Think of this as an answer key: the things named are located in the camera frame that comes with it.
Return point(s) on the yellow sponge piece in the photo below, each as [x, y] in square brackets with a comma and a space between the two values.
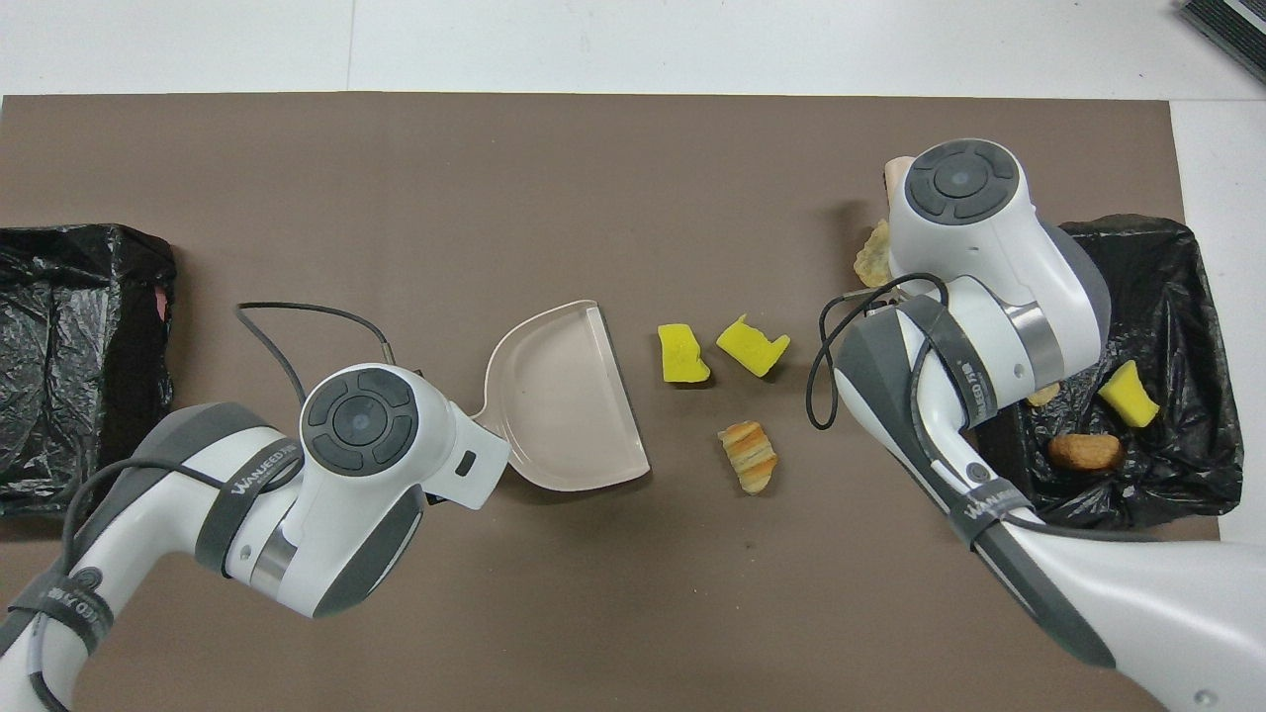
[682, 354]
[754, 344]
[1128, 394]

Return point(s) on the beige plastic dustpan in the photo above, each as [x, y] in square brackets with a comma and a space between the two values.
[564, 405]

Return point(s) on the striped croissant piece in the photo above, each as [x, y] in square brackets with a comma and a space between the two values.
[1043, 396]
[749, 455]

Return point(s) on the pale flaky pastry piece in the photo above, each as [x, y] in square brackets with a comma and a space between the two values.
[872, 257]

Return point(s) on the beige hand brush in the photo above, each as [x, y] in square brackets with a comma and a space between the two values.
[898, 178]

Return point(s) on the brown bread roll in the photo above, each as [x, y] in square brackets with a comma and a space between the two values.
[1085, 452]

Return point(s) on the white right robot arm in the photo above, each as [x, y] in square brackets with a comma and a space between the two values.
[969, 227]

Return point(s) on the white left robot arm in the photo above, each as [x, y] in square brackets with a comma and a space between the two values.
[356, 425]

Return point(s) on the black bag-lined trash bin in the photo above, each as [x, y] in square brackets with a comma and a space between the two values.
[1187, 297]
[79, 376]

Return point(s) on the brown paper table mat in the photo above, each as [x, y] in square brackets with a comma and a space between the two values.
[297, 198]

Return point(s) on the dark ribbed object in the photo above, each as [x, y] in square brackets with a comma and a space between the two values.
[1231, 25]

